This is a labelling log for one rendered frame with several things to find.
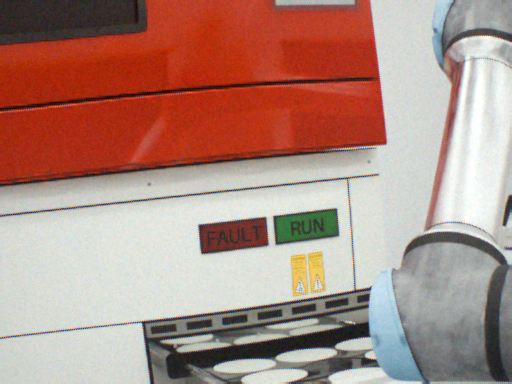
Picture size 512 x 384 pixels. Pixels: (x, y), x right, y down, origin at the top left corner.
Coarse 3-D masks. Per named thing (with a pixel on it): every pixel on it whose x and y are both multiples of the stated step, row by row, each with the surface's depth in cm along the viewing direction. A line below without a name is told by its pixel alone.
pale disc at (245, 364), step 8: (240, 360) 168; (248, 360) 167; (256, 360) 167; (264, 360) 166; (216, 368) 163; (224, 368) 162; (232, 368) 162; (240, 368) 162; (248, 368) 161; (256, 368) 161; (264, 368) 160
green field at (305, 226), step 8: (296, 216) 178; (304, 216) 178; (312, 216) 179; (320, 216) 179; (328, 216) 180; (280, 224) 177; (288, 224) 177; (296, 224) 178; (304, 224) 178; (312, 224) 179; (320, 224) 179; (328, 224) 180; (336, 224) 181; (280, 232) 177; (288, 232) 177; (296, 232) 178; (304, 232) 178; (312, 232) 179; (320, 232) 179; (328, 232) 180; (336, 232) 181; (280, 240) 177; (288, 240) 177
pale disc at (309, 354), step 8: (288, 352) 171; (296, 352) 170; (304, 352) 170; (312, 352) 169; (320, 352) 168; (328, 352) 168; (336, 352) 167; (280, 360) 165; (288, 360) 165; (296, 360) 164; (304, 360) 163; (312, 360) 163
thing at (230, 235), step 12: (204, 228) 172; (216, 228) 173; (228, 228) 173; (240, 228) 174; (252, 228) 175; (264, 228) 176; (204, 240) 172; (216, 240) 173; (228, 240) 173; (240, 240) 174; (252, 240) 175; (264, 240) 176
